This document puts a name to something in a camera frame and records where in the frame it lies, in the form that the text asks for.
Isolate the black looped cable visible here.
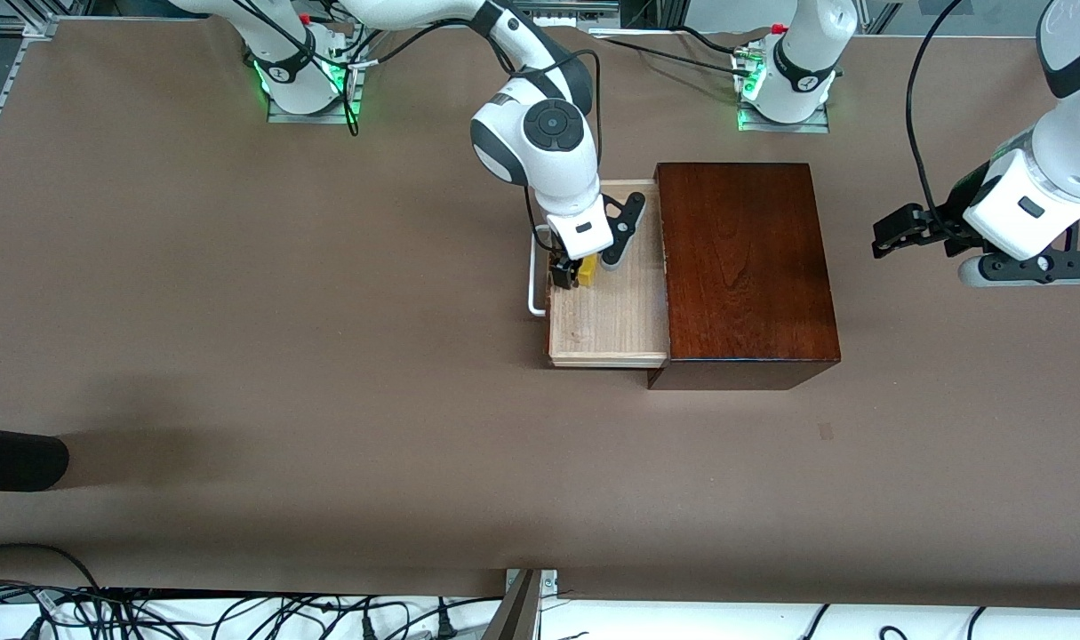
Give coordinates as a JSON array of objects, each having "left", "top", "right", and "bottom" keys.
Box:
[{"left": 0, "top": 542, "right": 105, "bottom": 592}]

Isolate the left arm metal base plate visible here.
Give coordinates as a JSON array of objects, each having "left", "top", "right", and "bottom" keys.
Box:
[{"left": 737, "top": 100, "right": 832, "bottom": 134}]

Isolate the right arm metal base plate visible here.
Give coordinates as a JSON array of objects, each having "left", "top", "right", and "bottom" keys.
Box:
[{"left": 267, "top": 27, "right": 364, "bottom": 125}]

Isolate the dark brown wooden cabinet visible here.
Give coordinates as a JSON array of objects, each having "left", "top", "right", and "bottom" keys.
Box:
[{"left": 648, "top": 162, "right": 843, "bottom": 392}]

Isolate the black plug cable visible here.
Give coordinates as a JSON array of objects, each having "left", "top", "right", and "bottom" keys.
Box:
[
  {"left": 357, "top": 597, "right": 434, "bottom": 640},
  {"left": 433, "top": 597, "right": 505, "bottom": 640}
]

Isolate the black cable to arm base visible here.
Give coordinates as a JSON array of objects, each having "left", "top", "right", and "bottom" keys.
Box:
[{"left": 593, "top": 25, "right": 758, "bottom": 81}]

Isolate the dark metal profile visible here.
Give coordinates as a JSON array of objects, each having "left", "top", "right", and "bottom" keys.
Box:
[{"left": 482, "top": 569, "right": 542, "bottom": 640}]

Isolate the aluminium table edge profile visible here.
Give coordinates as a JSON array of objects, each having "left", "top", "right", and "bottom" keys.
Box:
[{"left": 0, "top": 16, "right": 60, "bottom": 183}]

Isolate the wooden drawer with white handle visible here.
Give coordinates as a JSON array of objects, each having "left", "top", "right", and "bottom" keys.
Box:
[{"left": 528, "top": 180, "right": 671, "bottom": 369}]

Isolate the brown paper table cover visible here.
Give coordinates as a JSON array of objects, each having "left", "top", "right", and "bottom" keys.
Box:
[{"left": 0, "top": 18, "right": 1080, "bottom": 611}]

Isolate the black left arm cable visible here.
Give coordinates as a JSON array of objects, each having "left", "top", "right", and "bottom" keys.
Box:
[{"left": 904, "top": 0, "right": 967, "bottom": 223}]

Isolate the grey cable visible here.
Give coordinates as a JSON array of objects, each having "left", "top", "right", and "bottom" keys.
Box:
[{"left": 0, "top": 582, "right": 60, "bottom": 640}]

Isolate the black cylinder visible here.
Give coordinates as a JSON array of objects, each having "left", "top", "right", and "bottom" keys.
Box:
[{"left": 0, "top": 426, "right": 70, "bottom": 492}]

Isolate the white power strip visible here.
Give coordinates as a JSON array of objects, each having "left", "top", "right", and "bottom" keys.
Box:
[{"left": 489, "top": 0, "right": 620, "bottom": 28}]

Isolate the silver metal bracket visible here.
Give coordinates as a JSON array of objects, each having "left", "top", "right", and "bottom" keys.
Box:
[{"left": 505, "top": 569, "right": 559, "bottom": 595}]

